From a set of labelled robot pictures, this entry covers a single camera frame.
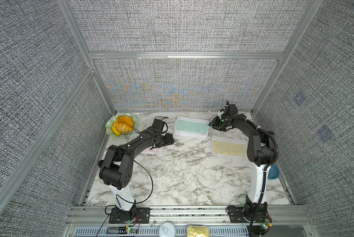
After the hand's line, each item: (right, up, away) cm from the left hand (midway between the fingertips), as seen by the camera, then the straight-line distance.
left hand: (173, 140), depth 93 cm
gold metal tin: (+12, -38, -27) cm, 48 cm away
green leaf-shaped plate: (-46, +12, +14) cm, 49 cm away
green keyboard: (+13, +8, +14) cm, 21 cm away
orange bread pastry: (-34, +10, +9) cm, 37 cm away
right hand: (+25, +13, +9) cm, 30 cm away
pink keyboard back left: (-10, -8, +4) cm, 14 cm away
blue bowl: (+59, -18, -7) cm, 62 cm away
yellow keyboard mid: (+38, -6, +5) cm, 39 cm away
